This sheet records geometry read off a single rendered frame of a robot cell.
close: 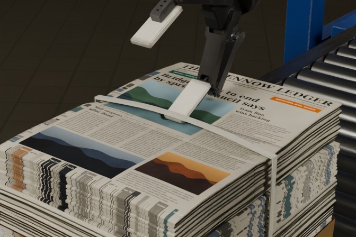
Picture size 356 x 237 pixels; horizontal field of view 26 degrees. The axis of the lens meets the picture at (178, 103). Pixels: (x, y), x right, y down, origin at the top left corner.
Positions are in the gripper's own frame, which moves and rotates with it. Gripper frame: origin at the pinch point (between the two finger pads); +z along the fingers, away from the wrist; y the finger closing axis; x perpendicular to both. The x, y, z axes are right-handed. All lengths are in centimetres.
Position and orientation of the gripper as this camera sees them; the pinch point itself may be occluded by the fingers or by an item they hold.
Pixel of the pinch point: (162, 77)
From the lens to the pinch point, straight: 95.8
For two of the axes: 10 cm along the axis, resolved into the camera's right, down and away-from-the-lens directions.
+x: -7.9, -2.5, 5.6
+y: 2.8, 6.6, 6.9
